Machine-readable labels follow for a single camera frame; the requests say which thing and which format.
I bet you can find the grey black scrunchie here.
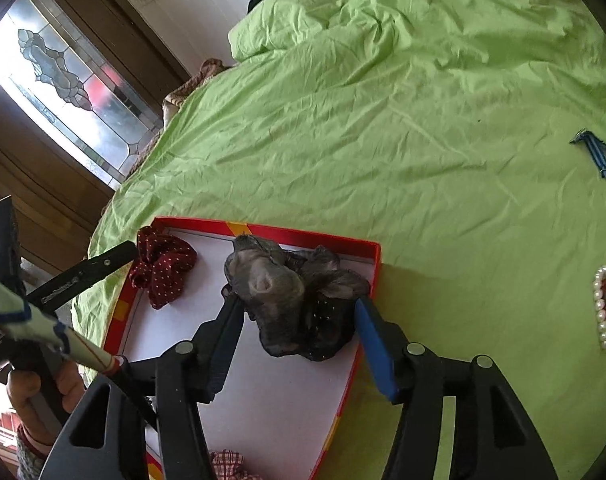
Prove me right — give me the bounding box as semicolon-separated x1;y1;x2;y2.
222;233;373;362

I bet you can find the wooden door frame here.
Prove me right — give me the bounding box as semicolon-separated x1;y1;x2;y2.
0;0;186;281

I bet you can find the red cardboard box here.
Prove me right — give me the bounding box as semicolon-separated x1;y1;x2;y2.
100;216;384;480

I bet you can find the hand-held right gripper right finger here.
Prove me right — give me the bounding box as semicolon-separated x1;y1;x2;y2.
354;296;559;480

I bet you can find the dark red dotted scrunchie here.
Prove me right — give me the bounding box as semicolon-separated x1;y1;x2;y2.
129;226;199;310

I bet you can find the person's left hand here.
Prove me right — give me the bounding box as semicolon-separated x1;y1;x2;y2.
6;359;88;444

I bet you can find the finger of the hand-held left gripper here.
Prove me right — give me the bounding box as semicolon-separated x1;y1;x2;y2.
25;240;138;314

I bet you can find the red checked scrunchie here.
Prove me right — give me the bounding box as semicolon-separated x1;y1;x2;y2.
209;449;248;480

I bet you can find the person's left forearm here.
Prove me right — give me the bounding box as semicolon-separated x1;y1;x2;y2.
14;422;52;480

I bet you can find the stained glass window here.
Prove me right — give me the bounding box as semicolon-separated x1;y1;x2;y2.
0;0;165;191

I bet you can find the blue striped strap watch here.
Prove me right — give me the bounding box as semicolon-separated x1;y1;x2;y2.
570;129;606;180

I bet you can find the green bed sheet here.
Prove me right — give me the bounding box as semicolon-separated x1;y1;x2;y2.
75;0;606;480

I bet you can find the white wrapped stick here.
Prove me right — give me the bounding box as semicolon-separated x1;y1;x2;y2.
0;272;159;428

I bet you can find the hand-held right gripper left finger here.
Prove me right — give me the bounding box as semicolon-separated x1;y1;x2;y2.
38;293;247;480

